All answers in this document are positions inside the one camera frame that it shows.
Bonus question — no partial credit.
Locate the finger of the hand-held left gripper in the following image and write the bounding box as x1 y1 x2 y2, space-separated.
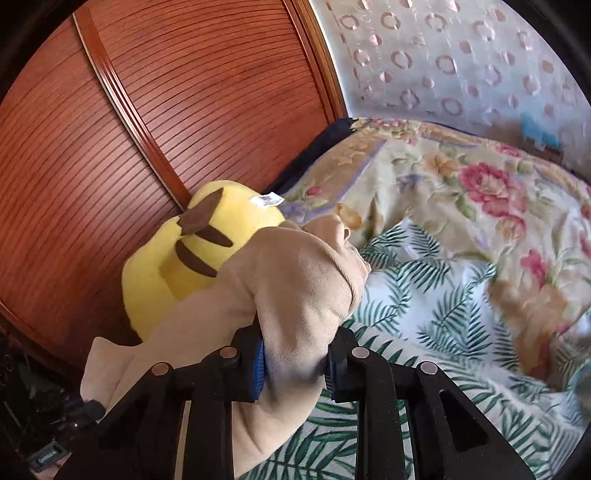
65 399 106 428

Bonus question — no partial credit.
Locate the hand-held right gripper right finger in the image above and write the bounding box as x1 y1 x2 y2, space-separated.
324 327 536 480

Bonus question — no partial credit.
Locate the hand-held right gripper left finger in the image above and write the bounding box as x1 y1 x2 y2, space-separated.
55 325 267 480

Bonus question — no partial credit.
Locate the beige printed t-shirt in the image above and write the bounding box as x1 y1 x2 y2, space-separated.
79 215 373 480

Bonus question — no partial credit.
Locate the palm leaf bedsheet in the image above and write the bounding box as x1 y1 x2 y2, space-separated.
249 217 591 480

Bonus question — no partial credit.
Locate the yellow plush toy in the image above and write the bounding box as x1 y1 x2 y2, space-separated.
122 180 286 345

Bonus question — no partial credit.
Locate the floral blanket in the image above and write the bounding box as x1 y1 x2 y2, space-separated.
277 117 591 385

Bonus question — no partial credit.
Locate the circle-patterned sheer curtain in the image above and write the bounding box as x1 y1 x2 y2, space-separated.
307 0 591 177

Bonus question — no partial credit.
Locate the cardboard box under blue box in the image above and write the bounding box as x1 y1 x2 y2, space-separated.
529 138 568 163

